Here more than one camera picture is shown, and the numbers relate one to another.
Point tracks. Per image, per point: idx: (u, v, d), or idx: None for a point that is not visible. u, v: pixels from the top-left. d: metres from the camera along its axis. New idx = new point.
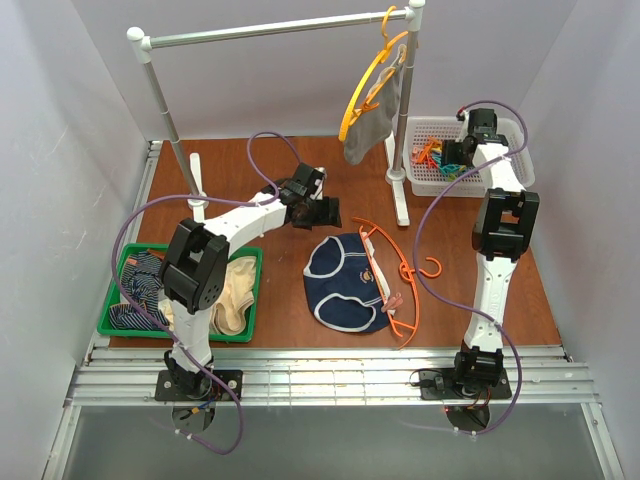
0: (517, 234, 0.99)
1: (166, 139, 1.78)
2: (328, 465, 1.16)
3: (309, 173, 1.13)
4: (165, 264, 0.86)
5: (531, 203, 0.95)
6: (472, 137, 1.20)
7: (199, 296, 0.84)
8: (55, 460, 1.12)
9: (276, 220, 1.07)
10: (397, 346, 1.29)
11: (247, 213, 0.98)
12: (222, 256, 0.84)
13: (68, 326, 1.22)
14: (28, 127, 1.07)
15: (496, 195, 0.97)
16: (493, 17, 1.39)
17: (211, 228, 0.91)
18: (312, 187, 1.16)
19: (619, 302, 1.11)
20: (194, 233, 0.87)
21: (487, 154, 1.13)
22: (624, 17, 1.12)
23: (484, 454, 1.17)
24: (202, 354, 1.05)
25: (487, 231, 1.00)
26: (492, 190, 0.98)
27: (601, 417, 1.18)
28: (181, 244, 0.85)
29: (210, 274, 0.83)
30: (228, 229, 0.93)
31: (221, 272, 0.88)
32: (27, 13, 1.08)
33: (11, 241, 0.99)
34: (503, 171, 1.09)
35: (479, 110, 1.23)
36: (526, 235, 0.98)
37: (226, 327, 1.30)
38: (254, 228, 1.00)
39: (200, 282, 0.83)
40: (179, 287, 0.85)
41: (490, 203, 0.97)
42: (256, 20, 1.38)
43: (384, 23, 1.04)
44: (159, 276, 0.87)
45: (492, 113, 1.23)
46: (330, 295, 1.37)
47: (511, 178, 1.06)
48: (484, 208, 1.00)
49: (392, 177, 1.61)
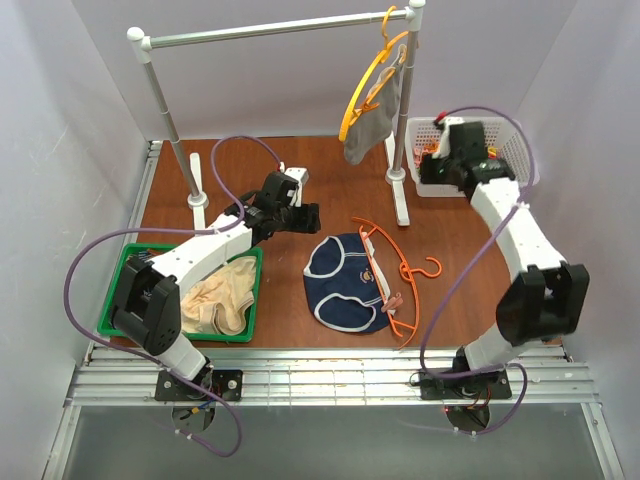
0: (561, 317, 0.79)
1: (166, 139, 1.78)
2: (328, 465, 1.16)
3: (279, 184, 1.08)
4: (115, 308, 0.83)
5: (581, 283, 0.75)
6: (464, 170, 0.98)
7: (152, 341, 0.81)
8: (55, 461, 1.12)
9: (241, 245, 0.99)
10: (397, 346, 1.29)
11: (203, 243, 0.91)
12: (173, 298, 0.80)
13: (68, 326, 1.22)
14: (28, 126, 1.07)
15: (540, 282, 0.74)
16: (493, 17, 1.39)
17: (162, 266, 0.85)
18: (283, 200, 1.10)
19: (619, 302, 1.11)
20: (143, 274, 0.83)
21: (492, 203, 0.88)
22: (624, 18, 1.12)
23: (484, 454, 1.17)
24: (192, 366, 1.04)
25: (529, 326, 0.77)
26: (529, 274, 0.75)
27: (601, 417, 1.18)
28: (128, 287, 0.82)
29: (159, 319, 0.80)
30: (182, 266, 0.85)
31: (176, 315, 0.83)
32: (27, 13, 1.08)
33: (12, 241, 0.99)
34: (526, 233, 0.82)
35: (466, 126, 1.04)
36: (573, 316, 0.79)
37: (226, 327, 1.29)
38: (214, 258, 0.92)
39: (150, 329, 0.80)
40: (132, 332, 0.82)
41: (533, 295, 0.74)
42: (256, 20, 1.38)
43: (384, 23, 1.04)
44: (112, 318, 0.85)
45: (481, 130, 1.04)
46: (330, 295, 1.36)
47: (540, 244, 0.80)
48: (518, 298, 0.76)
49: (392, 177, 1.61)
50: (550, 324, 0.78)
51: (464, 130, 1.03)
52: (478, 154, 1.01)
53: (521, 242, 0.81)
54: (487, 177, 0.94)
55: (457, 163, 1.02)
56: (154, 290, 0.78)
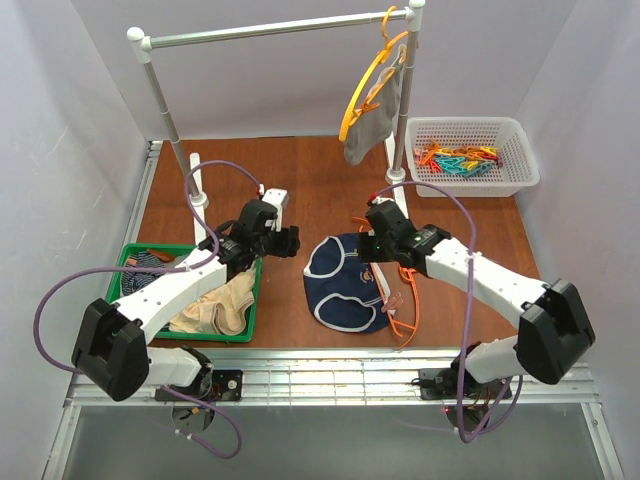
0: (576, 333, 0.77)
1: (166, 139, 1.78)
2: (328, 465, 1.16)
3: (256, 214, 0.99)
4: (77, 352, 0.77)
5: (570, 294, 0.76)
6: (405, 251, 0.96)
7: (118, 389, 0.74)
8: (55, 460, 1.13)
9: (216, 281, 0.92)
10: (397, 346, 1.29)
11: (173, 282, 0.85)
12: (138, 344, 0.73)
13: (68, 327, 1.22)
14: (28, 126, 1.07)
15: (536, 312, 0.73)
16: (493, 17, 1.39)
17: (127, 308, 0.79)
18: (262, 230, 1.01)
19: (619, 303, 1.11)
20: (107, 317, 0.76)
21: (450, 265, 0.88)
22: (624, 18, 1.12)
23: (484, 455, 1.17)
24: (186, 374, 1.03)
25: (556, 357, 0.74)
26: (525, 312, 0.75)
27: (601, 417, 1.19)
28: (91, 331, 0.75)
29: (123, 368, 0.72)
30: (150, 308, 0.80)
31: (145, 360, 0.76)
32: (27, 13, 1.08)
33: (12, 241, 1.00)
34: (494, 276, 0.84)
35: (383, 209, 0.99)
36: (587, 326, 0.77)
37: (225, 327, 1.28)
38: (185, 297, 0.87)
39: (114, 377, 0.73)
40: (97, 378, 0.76)
41: (540, 325, 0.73)
42: (256, 20, 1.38)
43: (384, 23, 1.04)
44: (75, 363, 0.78)
45: (396, 207, 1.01)
46: (330, 295, 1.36)
47: (516, 281, 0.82)
48: (529, 339, 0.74)
49: (392, 178, 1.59)
50: (570, 346, 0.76)
51: (385, 212, 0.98)
52: (407, 231, 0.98)
53: (500, 286, 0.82)
54: (429, 246, 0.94)
55: (394, 247, 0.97)
56: (118, 335, 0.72)
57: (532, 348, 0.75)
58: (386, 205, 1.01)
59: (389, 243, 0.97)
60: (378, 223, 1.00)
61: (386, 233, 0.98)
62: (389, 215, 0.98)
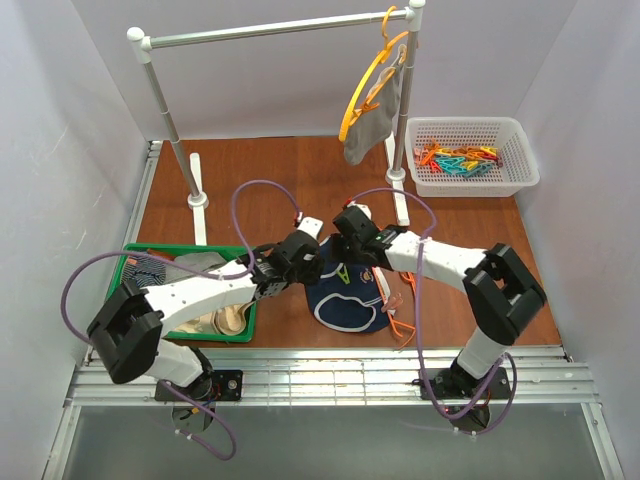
0: (524, 289, 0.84)
1: (166, 139, 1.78)
2: (328, 465, 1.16)
3: (298, 247, 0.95)
4: (94, 324, 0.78)
5: (505, 255, 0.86)
6: (368, 250, 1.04)
7: (119, 371, 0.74)
8: (55, 461, 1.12)
9: (242, 296, 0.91)
10: (397, 346, 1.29)
11: (203, 285, 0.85)
12: (154, 335, 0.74)
13: (68, 326, 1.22)
14: (28, 127, 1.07)
15: (476, 274, 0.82)
16: (493, 17, 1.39)
17: (153, 297, 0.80)
18: (299, 262, 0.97)
19: (620, 303, 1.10)
20: (133, 299, 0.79)
21: (405, 252, 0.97)
22: (624, 17, 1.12)
23: (484, 454, 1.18)
24: (187, 374, 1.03)
25: (507, 313, 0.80)
26: (468, 277, 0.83)
27: (601, 417, 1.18)
28: (115, 308, 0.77)
29: (132, 353, 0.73)
30: (172, 304, 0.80)
31: (154, 353, 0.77)
32: (27, 13, 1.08)
33: (12, 241, 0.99)
34: (443, 251, 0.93)
35: (347, 213, 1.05)
36: (532, 283, 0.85)
37: (225, 327, 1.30)
38: (210, 303, 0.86)
39: (120, 358, 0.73)
40: (103, 355, 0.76)
41: (482, 284, 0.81)
42: (256, 20, 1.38)
43: (384, 23, 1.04)
44: (89, 335, 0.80)
45: (358, 208, 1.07)
46: (330, 295, 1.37)
47: (461, 252, 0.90)
48: (479, 301, 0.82)
49: (392, 178, 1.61)
50: (521, 301, 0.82)
51: (350, 216, 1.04)
52: (370, 232, 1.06)
53: (447, 259, 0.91)
54: (388, 241, 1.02)
55: (359, 247, 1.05)
56: (139, 318, 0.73)
57: (481, 311, 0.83)
58: (350, 207, 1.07)
59: (355, 244, 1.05)
60: (343, 226, 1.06)
61: (352, 235, 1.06)
62: (353, 218, 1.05)
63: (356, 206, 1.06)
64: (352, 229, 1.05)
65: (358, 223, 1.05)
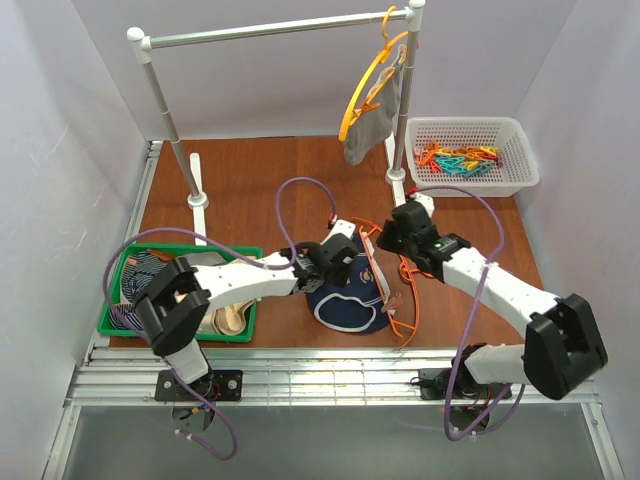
0: (587, 350, 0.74)
1: (166, 139, 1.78)
2: (328, 464, 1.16)
3: (341, 248, 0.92)
4: (143, 295, 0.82)
5: (581, 309, 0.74)
6: (419, 255, 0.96)
7: (161, 343, 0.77)
8: (55, 460, 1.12)
9: (282, 289, 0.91)
10: (397, 346, 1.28)
11: (249, 271, 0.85)
12: (198, 313, 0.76)
13: (68, 326, 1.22)
14: (28, 127, 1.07)
15: (544, 323, 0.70)
16: (493, 18, 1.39)
17: (202, 277, 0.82)
18: (338, 264, 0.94)
19: (620, 303, 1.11)
20: (182, 275, 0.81)
21: (465, 272, 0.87)
22: (624, 18, 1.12)
23: (484, 454, 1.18)
24: (195, 369, 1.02)
25: (563, 373, 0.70)
26: (534, 322, 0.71)
27: (601, 417, 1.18)
28: (165, 282, 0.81)
29: (176, 326, 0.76)
30: (219, 286, 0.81)
31: (196, 329, 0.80)
32: (27, 13, 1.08)
33: (12, 241, 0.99)
34: (508, 286, 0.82)
35: (408, 211, 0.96)
36: (599, 346, 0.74)
37: (225, 327, 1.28)
38: (253, 291, 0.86)
39: (164, 330, 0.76)
40: (146, 325, 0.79)
41: (548, 337, 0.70)
42: (256, 19, 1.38)
43: (384, 22, 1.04)
44: (136, 304, 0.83)
45: (424, 209, 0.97)
46: (330, 295, 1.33)
47: (529, 291, 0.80)
48: (537, 351, 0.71)
49: (392, 177, 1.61)
50: (580, 362, 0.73)
51: (412, 215, 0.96)
52: (430, 236, 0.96)
53: (512, 294, 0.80)
54: (448, 253, 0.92)
55: (415, 249, 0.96)
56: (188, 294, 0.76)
57: (535, 360, 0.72)
58: (414, 205, 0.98)
59: (410, 245, 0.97)
60: (402, 221, 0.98)
61: (408, 234, 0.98)
62: (414, 217, 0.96)
63: (423, 206, 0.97)
64: (409, 228, 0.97)
65: (418, 225, 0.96)
